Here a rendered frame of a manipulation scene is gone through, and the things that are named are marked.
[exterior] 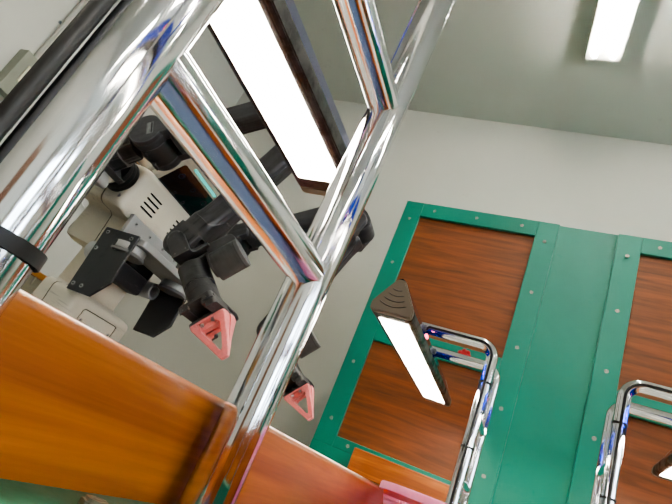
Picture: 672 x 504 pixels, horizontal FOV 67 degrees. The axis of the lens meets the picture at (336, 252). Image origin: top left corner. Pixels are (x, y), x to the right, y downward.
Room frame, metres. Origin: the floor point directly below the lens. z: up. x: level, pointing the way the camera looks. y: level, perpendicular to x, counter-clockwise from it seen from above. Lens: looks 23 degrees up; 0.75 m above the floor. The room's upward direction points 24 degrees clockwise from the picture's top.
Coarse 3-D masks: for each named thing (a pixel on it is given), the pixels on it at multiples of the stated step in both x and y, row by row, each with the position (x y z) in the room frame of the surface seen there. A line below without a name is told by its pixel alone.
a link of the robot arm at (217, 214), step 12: (264, 156) 0.88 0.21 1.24; (276, 156) 0.87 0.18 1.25; (264, 168) 0.87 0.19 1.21; (276, 168) 0.87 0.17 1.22; (288, 168) 0.88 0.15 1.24; (276, 180) 0.89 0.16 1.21; (216, 204) 0.90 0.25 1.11; (192, 216) 0.90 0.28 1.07; (204, 216) 0.89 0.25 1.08; (216, 216) 0.89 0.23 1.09; (228, 216) 0.89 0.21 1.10; (180, 228) 0.91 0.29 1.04; (192, 228) 0.90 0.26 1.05; (204, 228) 0.89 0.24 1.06; (216, 228) 0.90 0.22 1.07; (228, 228) 0.92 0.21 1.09; (192, 240) 0.89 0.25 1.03; (204, 240) 0.91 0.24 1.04; (168, 252) 0.91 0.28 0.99
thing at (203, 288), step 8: (200, 280) 0.88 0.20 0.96; (208, 280) 0.88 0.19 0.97; (192, 288) 0.88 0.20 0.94; (200, 288) 0.87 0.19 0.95; (208, 288) 0.87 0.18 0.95; (216, 288) 0.89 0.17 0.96; (192, 296) 0.87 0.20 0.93; (200, 296) 0.83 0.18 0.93; (208, 296) 0.83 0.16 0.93; (184, 304) 0.85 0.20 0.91; (192, 304) 0.84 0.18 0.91; (200, 304) 0.85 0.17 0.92; (184, 312) 0.84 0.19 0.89; (192, 312) 0.86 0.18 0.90; (200, 312) 0.87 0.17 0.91; (208, 312) 0.87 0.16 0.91; (232, 312) 0.90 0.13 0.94; (192, 320) 0.87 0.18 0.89
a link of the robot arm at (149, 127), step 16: (240, 112) 0.92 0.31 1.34; (256, 112) 0.90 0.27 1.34; (144, 128) 0.97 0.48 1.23; (160, 128) 0.95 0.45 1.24; (240, 128) 0.93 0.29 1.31; (256, 128) 0.94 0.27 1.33; (144, 144) 0.97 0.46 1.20; (160, 144) 0.97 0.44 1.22; (176, 144) 0.98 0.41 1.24; (176, 160) 1.03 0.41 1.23
